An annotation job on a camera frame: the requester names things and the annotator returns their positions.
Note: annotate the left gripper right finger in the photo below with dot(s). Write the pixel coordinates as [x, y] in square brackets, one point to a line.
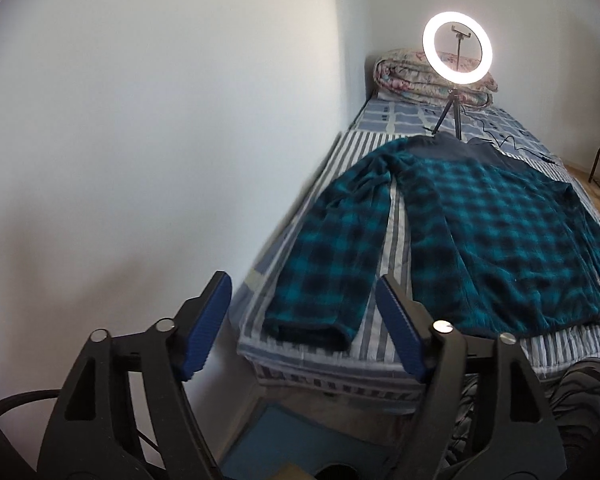
[440, 357]

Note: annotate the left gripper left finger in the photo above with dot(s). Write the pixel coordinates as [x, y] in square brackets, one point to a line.
[92, 432]

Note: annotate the teal plaid fleece jacket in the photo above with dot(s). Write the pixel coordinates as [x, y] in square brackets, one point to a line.
[496, 245]

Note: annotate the striped blue bed sheet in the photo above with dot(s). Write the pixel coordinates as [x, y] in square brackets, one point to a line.
[370, 367]

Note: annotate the black tripod stand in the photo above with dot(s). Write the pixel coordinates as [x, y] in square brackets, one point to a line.
[453, 101]

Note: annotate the white ring light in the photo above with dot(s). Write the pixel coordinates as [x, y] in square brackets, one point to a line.
[464, 28]

